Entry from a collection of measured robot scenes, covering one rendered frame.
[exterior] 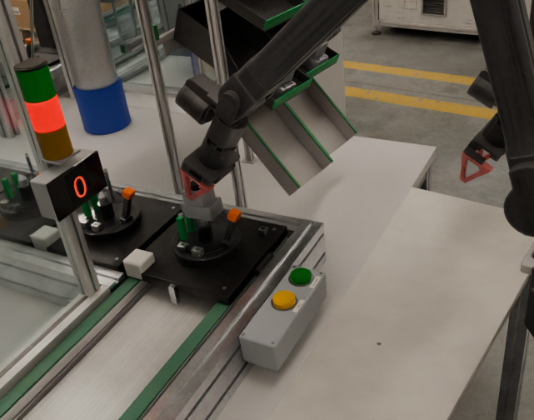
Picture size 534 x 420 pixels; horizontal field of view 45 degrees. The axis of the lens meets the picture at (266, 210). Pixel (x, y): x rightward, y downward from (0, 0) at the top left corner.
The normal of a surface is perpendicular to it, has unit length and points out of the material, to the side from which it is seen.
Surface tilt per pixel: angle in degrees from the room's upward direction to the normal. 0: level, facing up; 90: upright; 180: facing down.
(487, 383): 0
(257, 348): 90
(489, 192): 0
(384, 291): 0
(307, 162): 45
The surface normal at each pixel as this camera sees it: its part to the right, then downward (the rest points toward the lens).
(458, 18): -0.58, 0.49
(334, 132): 0.48, -0.40
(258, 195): -0.11, -0.84
